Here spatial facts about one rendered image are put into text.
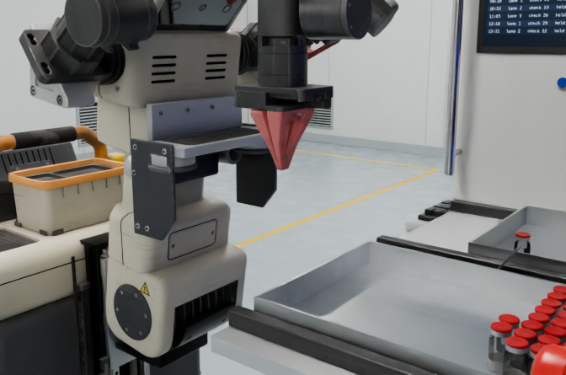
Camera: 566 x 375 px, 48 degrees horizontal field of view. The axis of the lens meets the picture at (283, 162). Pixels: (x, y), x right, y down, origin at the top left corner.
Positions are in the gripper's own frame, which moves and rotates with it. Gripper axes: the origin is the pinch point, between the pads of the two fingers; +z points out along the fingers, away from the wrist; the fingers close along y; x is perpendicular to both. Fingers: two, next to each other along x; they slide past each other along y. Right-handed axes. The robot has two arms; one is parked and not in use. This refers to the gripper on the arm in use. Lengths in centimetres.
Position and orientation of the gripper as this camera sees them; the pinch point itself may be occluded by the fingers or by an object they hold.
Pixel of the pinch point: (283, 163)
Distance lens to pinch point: 74.7
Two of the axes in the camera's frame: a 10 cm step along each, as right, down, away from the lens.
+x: 6.1, -1.6, 7.7
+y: 7.9, 1.2, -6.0
